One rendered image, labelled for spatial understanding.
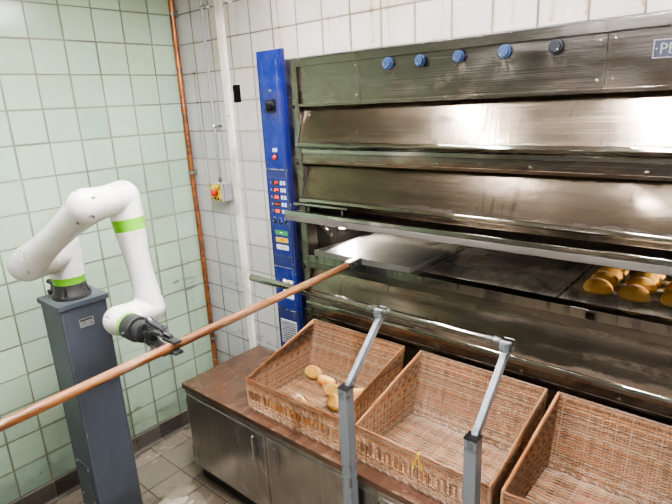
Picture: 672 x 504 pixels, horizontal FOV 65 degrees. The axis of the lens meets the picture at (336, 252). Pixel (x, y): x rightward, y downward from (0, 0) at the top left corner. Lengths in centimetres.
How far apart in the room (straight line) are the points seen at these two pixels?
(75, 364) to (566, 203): 195
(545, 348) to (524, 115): 84
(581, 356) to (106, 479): 201
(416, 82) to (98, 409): 186
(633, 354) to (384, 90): 133
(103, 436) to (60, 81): 163
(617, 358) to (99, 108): 254
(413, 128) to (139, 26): 163
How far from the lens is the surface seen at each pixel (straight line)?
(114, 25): 308
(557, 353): 211
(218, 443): 281
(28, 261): 217
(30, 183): 285
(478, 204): 205
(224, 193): 295
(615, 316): 200
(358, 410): 223
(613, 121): 188
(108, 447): 262
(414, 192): 219
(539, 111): 196
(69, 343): 237
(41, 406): 165
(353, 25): 234
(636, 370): 205
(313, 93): 250
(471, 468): 171
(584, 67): 192
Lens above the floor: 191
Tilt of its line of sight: 16 degrees down
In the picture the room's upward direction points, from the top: 3 degrees counter-clockwise
